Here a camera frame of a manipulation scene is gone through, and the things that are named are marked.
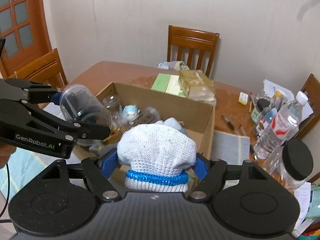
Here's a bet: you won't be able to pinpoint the clear jar black items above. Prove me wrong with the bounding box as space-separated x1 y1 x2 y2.
60 85 112 147

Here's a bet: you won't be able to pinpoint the blue white round toy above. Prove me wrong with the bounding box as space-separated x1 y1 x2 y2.
122 105 140 124

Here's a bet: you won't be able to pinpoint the white sock blue band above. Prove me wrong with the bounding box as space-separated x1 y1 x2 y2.
117 124 197 193

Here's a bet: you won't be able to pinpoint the grey blue knitted sock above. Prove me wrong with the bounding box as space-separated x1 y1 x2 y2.
89 140 117 158

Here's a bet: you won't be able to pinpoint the wooden chair left side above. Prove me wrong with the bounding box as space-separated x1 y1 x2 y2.
9 48 68 88

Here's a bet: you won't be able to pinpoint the wooden chair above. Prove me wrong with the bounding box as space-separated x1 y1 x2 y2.
9 48 68 88
167 25 220 77
295 74 320 140

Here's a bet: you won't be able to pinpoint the grey checked table mat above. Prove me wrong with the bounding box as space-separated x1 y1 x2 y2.
210 131 250 165

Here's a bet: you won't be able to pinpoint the clear plastic cup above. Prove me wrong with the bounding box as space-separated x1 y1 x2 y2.
102 95 122 115

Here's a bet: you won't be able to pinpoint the cardboard box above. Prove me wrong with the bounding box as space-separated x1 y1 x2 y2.
72 81 217 181

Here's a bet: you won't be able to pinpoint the pen on table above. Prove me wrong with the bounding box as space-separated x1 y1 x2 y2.
221 114 235 131

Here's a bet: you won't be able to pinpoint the white sock blue stripes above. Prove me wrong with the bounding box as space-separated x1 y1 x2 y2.
155 117 187 135

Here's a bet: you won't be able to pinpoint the bottle with yellow capsules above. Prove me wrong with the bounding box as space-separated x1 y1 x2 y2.
112 107 161 133

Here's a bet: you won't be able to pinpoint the wooden door with panes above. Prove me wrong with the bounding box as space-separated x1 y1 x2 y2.
1 0 52 78

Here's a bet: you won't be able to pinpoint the large jar black lid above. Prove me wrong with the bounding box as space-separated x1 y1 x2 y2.
261 138 313 193

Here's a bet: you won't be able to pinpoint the small yellow white box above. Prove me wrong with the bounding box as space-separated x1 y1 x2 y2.
238 92 249 106

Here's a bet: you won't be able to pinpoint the small jar dark lid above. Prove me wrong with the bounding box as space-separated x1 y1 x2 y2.
251 98 270 124

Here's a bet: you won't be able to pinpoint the gold wrapped package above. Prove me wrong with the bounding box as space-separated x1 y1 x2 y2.
178 70 216 104

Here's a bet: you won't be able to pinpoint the clear water bottle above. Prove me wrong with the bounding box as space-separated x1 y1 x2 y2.
254 91 308 159

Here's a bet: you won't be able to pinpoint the green white book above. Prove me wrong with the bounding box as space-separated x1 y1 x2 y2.
151 73 185 98

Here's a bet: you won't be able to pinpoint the yellow lid jar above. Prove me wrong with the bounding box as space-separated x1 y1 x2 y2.
273 89 287 107

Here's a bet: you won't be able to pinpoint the stack of papers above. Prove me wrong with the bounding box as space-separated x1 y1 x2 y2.
263 79 313 121

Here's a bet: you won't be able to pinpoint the clothes on chair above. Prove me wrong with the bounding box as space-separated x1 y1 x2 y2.
157 61 190 71

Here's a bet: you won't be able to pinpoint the wooden chair far side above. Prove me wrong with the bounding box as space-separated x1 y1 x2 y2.
167 25 220 77

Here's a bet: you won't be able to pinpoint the wooden chair right side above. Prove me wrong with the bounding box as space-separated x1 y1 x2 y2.
295 74 320 140

